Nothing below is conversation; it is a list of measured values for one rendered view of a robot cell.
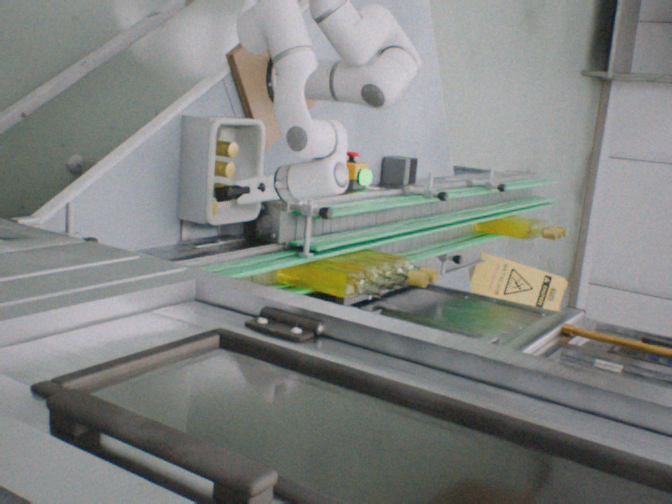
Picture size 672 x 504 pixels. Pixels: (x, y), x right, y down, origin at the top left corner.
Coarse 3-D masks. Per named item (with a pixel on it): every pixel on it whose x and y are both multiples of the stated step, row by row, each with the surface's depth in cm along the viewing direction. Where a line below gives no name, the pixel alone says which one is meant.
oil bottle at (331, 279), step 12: (300, 264) 174; (312, 264) 174; (324, 264) 175; (288, 276) 176; (300, 276) 174; (312, 276) 172; (324, 276) 171; (336, 276) 169; (348, 276) 167; (360, 276) 169; (312, 288) 173; (324, 288) 171; (336, 288) 169; (348, 288) 168
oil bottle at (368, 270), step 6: (324, 258) 179; (330, 258) 179; (336, 258) 180; (342, 258) 180; (336, 264) 176; (342, 264) 175; (348, 264) 175; (354, 264) 175; (360, 264) 176; (366, 264) 176; (360, 270) 172; (366, 270) 172; (372, 270) 173; (378, 270) 175; (366, 276) 172; (372, 276) 173; (372, 282) 172
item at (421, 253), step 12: (456, 240) 256; (468, 240) 259; (480, 240) 260; (408, 252) 228; (420, 252) 231; (432, 252) 231; (444, 252) 235; (276, 288) 174; (288, 288) 175; (300, 288) 175
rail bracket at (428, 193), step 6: (432, 174) 219; (432, 180) 220; (402, 192) 223; (408, 192) 223; (414, 192) 222; (420, 192) 221; (426, 192) 220; (432, 192) 219; (444, 192) 217; (426, 198) 220; (432, 198) 220; (438, 198) 219; (444, 198) 217
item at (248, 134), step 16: (224, 128) 170; (240, 128) 173; (256, 128) 171; (240, 144) 174; (256, 144) 172; (224, 160) 172; (240, 160) 174; (256, 160) 172; (208, 176) 159; (240, 176) 175; (208, 192) 160; (208, 208) 160; (224, 208) 175; (240, 208) 175; (256, 208) 174
